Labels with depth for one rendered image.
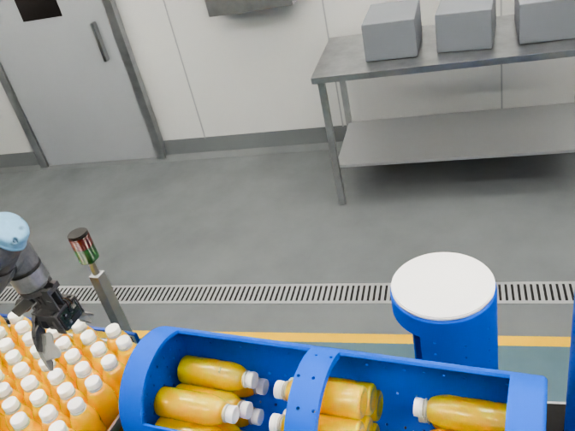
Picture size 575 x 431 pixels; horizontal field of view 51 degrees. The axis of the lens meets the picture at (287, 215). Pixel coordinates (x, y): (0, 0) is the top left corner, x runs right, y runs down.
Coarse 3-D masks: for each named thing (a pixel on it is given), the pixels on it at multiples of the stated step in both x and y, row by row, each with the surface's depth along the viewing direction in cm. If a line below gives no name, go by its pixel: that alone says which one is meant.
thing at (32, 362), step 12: (0, 324) 184; (12, 324) 183; (12, 336) 181; (60, 336) 174; (12, 348) 173; (24, 348) 179; (0, 360) 176; (24, 360) 170; (36, 360) 168; (12, 372) 168; (36, 372) 166; (12, 384) 165; (0, 408) 158; (0, 420) 154
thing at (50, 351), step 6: (42, 336) 134; (48, 336) 135; (42, 342) 134; (48, 342) 135; (48, 348) 135; (54, 348) 134; (42, 354) 135; (48, 354) 135; (54, 354) 134; (60, 354) 133; (42, 360) 136; (48, 360) 136; (48, 366) 136
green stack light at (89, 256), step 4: (92, 244) 186; (92, 248) 185; (96, 248) 188; (76, 252) 184; (80, 252) 183; (84, 252) 184; (88, 252) 184; (92, 252) 186; (96, 252) 187; (76, 256) 185; (80, 256) 184; (84, 256) 184; (88, 256) 185; (92, 256) 186; (96, 256) 187; (80, 260) 185; (84, 260) 185; (88, 260) 185; (92, 260) 186; (84, 264) 186
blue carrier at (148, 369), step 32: (160, 352) 148; (192, 352) 158; (224, 352) 154; (256, 352) 149; (288, 352) 144; (320, 352) 128; (352, 352) 128; (128, 384) 134; (160, 384) 148; (320, 384) 120; (384, 384) 138; (416, 384) 135; (448, 384) 131; (480, 384) 128; (512, 384) 111; (544, 384) 111; (128, 416) 134; (288, 416) 119; (384, 416) 139; (416, 416) 136; (512, 416) 106; (544, 416) 105
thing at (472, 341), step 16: (496, 288) 163; (496, 304) 163; (400, 320) 165; (416, 320) 159; (464, 320) 155; (480, 320) 157; (496, 320) 166; (416, 336) 193; (432, 336) 159; (448, 336) 158; (464, 336) 158; (480, 336) 160; (496, 336) 168; (416, 352) 196; (432, 352) 163; (448, 352) 161; (464, 352) 161; (480, 352) 163; (496, 352) 171; (496, 368) 174
